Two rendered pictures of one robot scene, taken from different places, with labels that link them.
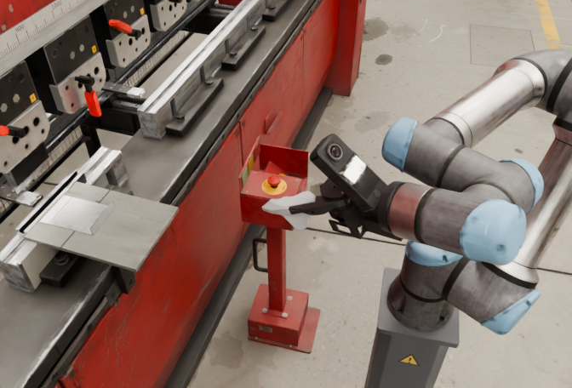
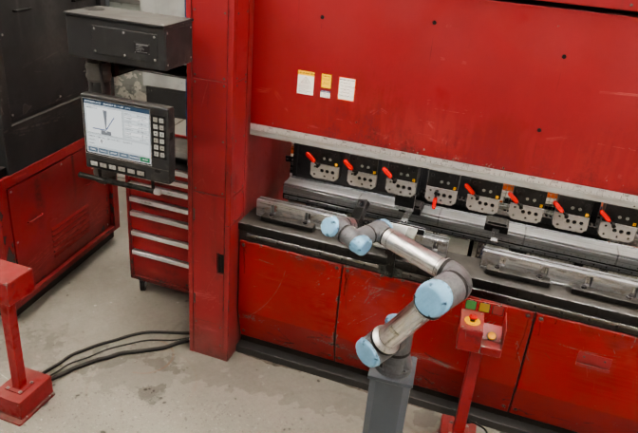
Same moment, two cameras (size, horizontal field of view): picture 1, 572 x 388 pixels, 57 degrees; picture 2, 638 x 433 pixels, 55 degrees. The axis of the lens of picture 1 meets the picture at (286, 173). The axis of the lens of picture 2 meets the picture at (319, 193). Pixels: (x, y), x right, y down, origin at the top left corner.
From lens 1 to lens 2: 2.41 m
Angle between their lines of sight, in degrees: 73
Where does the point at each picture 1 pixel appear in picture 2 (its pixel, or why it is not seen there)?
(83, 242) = not seen: hidden behind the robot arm
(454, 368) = not seen: outside the picture
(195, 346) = (422, 397)
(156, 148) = (472, 265)
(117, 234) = not seen: hidden behind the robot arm
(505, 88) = (421, 250)
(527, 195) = (348, 235)
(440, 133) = (379, 225)
